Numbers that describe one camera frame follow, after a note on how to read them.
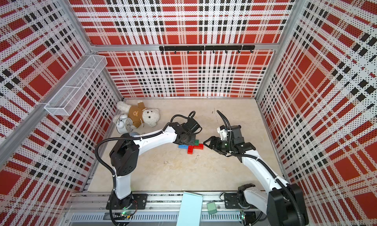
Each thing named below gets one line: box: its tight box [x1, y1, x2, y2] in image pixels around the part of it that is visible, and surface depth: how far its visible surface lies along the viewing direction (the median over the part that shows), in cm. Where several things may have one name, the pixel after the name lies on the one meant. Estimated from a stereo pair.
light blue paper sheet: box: [176, 191, 204, 226], surface depth 71 cm
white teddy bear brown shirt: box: [116, 101, 161, 129], surface depth 104 cm
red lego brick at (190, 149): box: [187, 144, 194, 155], surface depth 90 cm
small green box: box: [206, 201, 218, 215], surface depth 72 cm
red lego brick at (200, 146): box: [193, 143, 204, 150], surface depth 94 cm
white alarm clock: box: [115, 114, 134, 135], surface depth 96 cm
